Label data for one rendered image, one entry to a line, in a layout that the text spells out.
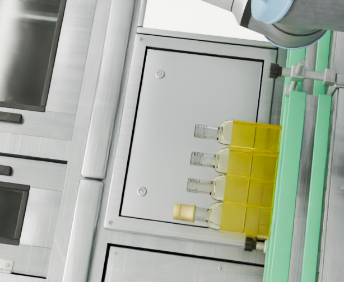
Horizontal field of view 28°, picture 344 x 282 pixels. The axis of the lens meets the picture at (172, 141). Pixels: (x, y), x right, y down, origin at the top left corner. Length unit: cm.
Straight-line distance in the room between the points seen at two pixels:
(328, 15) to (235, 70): 70
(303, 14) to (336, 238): 47
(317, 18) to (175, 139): 70
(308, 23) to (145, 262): 78
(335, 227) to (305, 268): 9
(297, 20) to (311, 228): 46
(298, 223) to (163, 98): 49
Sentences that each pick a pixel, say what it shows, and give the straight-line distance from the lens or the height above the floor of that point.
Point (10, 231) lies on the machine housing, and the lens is 166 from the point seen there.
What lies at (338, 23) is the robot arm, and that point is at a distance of 99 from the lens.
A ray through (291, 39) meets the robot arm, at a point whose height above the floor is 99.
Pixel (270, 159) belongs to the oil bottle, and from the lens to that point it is 144.
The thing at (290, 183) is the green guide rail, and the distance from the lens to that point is 132.
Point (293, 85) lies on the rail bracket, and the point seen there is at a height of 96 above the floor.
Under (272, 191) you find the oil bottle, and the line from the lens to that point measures 142.
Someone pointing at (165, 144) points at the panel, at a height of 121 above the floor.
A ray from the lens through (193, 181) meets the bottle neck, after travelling 144.
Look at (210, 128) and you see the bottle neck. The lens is 146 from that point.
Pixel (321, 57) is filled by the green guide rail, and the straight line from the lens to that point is 150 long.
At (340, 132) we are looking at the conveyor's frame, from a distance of 134.
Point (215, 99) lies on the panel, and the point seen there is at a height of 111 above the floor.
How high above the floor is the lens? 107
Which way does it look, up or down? 5 degrees up
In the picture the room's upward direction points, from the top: 83 degrees counter-clockwise
